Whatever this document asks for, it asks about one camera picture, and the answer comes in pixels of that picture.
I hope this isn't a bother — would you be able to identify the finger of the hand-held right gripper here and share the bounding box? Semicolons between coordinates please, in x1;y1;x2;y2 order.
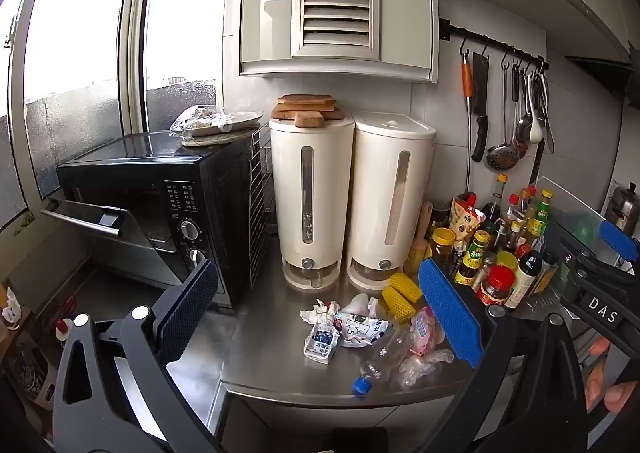
546;222;590;305
577;220;640;279

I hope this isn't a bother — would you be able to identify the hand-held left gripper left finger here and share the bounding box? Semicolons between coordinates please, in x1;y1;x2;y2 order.
52;259;221;453

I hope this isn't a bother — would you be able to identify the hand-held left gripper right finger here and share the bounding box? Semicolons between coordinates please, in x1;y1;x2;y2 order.
418;257;588;453

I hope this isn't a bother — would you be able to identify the clear zip plastic bag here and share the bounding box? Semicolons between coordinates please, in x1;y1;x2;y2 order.
398;349;455;389

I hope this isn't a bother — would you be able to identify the white tissue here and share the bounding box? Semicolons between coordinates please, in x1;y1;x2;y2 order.
300;298;344;330
344;293;382;320

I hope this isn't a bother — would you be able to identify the person's right hand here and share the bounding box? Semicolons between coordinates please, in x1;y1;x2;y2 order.
584;337;640;418

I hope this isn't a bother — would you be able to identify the pink wrapper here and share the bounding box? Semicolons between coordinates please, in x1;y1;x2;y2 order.
409;307;447;355

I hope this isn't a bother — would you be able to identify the stainless steel pot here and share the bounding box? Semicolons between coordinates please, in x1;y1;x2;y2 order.
602;185;640;235

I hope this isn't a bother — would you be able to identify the yellow foam net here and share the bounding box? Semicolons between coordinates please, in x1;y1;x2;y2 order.
391;272;424;305
382;285;419;325

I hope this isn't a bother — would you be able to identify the clear plastic board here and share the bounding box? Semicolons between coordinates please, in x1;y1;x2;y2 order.
534;176;609;239

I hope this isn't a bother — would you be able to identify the bamboo pot brush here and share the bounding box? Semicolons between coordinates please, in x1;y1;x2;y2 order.
404;202;435;277

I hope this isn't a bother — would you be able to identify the group of condiment bottles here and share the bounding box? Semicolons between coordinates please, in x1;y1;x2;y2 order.
430;174;561;310

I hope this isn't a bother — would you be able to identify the clear bottle with blue cap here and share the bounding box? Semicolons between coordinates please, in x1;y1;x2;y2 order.
351;328;417;397

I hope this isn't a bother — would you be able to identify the white green printed packet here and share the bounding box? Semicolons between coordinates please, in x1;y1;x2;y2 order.
333;313;392;349

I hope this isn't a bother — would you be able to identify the red sauce pouch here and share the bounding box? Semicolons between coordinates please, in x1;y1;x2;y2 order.
448;193;487;246

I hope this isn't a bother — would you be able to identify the metal skimmer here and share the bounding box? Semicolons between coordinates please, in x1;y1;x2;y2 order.
486;62;522;172

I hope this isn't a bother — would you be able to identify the metal spatula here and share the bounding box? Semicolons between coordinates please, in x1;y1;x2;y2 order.
538;74;556;154

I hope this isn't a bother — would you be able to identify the white blue pouch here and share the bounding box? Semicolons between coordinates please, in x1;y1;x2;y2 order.
303;323;337;365

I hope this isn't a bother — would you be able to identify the white rice dispenser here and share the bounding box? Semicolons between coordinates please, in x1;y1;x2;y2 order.
346;111;437;291
269;115;356;291

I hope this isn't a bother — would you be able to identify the black toaster oven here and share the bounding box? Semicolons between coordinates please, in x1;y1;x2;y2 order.
41;130;273;310

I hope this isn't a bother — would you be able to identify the white spoon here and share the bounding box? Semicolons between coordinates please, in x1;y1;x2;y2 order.
528;77;545;144

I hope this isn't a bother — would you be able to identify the metal ladle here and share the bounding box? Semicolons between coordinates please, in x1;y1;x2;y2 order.
515;67;534;144

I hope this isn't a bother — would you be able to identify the woven trivet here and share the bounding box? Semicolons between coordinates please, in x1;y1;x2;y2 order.
181;129;261;148

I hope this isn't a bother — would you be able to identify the black cleaver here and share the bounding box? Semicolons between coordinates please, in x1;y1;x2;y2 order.
471;51;491;164

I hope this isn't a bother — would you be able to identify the plate of bagged food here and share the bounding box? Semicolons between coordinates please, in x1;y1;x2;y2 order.
169;104;264;138

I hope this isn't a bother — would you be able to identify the wooden cutting board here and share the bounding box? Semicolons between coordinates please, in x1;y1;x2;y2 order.
277;94;335;112
271;104;346;122

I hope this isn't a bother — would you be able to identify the metal wire rack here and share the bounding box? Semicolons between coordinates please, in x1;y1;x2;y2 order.
247;123;277;287

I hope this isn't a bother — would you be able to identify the orange handled tool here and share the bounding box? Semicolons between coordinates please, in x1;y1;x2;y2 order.
461;49;476;194

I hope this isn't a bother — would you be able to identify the black hook rail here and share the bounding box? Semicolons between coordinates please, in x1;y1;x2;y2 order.
439;18;550;72

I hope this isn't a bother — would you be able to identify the white wall cabinet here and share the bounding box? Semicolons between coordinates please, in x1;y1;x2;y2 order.
239;0;440;84

